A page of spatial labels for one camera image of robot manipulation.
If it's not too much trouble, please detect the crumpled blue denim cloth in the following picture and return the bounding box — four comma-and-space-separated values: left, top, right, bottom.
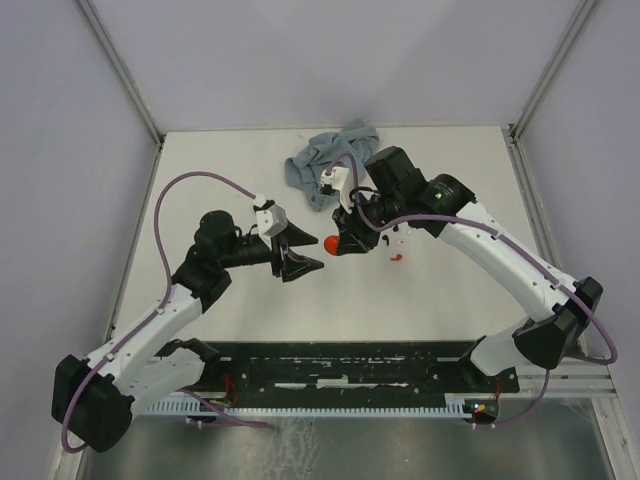
284, 120, 380, 212

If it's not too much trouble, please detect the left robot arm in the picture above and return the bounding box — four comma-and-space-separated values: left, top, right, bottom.
51, 205, 324, 453

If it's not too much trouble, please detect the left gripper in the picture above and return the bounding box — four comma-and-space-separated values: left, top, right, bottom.
220, 219, 324, 282

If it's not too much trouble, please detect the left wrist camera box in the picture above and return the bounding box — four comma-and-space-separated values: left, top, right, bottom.
253, 195, 288, 242

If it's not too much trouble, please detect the aluminium frame post right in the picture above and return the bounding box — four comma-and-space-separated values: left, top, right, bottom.
507, 0, 601, 146

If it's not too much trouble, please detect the purple cable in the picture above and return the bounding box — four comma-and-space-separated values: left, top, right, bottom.
327, 151, 619, 431
59, 171, 275, 454

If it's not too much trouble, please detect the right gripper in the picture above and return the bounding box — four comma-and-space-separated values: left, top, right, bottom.
332, 189, 405, 255

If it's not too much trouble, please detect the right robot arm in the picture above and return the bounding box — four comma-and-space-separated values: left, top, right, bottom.
320, 146, 604, 391

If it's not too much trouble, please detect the orange round charging case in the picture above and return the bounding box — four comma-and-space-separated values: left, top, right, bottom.
323, 235, 340, 256

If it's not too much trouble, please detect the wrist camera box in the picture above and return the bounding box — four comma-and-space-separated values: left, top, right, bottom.
320, 167, 354, 213
253, 195, 288, 242

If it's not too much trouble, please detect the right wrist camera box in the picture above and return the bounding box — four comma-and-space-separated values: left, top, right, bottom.
320, 167, 354, 213

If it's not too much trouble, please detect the aluminium frame post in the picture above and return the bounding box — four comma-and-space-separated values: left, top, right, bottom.
507, 0, 601, 146
74, 0, 166, 151

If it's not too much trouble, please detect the white slotted cable duct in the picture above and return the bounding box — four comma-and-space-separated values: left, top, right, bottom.
147, 392, 496, 417

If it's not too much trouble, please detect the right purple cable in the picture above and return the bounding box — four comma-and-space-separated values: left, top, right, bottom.
327, 151, 619, 431

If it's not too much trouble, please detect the aluminium frame post left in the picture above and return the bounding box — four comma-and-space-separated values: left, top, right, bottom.
74, 0, 166, 151

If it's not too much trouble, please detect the small green circuit board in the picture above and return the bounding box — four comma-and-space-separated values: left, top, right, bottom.
470, 400, 500, 423

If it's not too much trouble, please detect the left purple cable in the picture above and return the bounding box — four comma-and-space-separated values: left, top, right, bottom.
59, 171, 275, 454

